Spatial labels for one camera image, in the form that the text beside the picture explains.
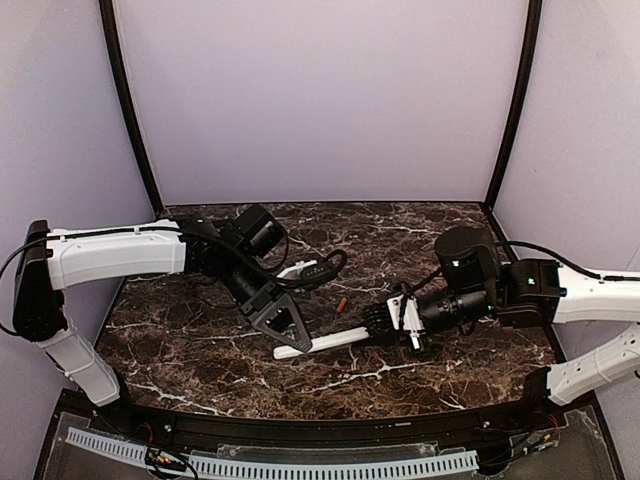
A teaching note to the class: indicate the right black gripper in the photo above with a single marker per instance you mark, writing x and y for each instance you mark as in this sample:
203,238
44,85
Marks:
400,317

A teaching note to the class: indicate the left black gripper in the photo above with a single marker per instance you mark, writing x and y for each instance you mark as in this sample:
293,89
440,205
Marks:
261,302

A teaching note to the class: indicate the white remote control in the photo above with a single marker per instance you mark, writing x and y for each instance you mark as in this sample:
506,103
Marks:
322,343

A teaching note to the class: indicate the orange battery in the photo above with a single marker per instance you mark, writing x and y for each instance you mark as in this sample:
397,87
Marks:
342,305

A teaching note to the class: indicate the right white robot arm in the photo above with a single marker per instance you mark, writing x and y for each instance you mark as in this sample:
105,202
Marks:
521,294

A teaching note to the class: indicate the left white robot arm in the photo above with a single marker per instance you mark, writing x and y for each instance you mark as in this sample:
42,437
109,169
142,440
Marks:
51,261

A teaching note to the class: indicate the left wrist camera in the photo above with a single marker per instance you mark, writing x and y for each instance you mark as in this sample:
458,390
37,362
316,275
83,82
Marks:
316,272

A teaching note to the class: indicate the white slotted cable duct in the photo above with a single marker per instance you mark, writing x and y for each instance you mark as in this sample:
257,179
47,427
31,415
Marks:
209,466

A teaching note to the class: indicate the black front rail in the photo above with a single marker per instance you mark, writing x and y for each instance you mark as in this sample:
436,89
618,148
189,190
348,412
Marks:
471,427

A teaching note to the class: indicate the right black frame post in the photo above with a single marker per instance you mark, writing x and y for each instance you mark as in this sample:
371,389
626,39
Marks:
526,57

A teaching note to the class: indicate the black frame post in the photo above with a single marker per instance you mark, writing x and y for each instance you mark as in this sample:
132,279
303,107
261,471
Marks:
526,57
127,107

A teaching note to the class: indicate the left black frame post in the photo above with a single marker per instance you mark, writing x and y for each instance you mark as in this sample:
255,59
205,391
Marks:
127,107

